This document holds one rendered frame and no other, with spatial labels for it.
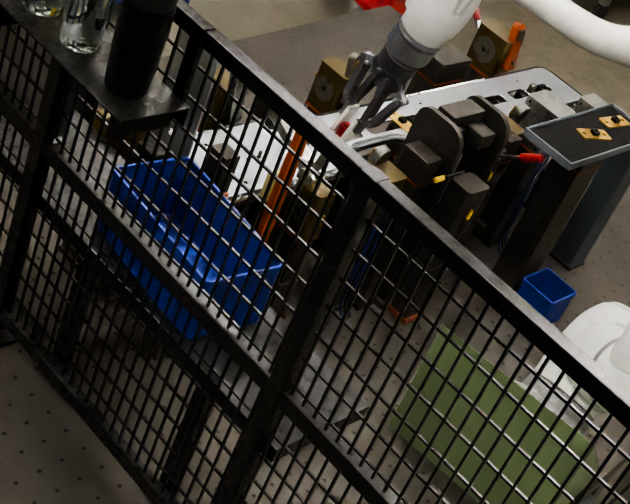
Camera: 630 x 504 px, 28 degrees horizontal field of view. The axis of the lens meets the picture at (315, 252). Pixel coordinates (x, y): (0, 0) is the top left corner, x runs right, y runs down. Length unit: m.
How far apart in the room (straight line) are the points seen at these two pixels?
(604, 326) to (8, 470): 1.15
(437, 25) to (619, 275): 1.38
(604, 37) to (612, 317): 0.55
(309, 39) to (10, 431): 1.90
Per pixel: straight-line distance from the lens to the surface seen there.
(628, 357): 2.38
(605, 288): 3.34
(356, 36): 3.95
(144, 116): 1.81
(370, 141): 2.82
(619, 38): 2.41
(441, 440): 2.53
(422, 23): 2.22
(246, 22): 5.36
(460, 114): 2.68
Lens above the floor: 2.38
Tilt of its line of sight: 35 degrees down
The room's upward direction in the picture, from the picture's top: 24 degrees clockwise
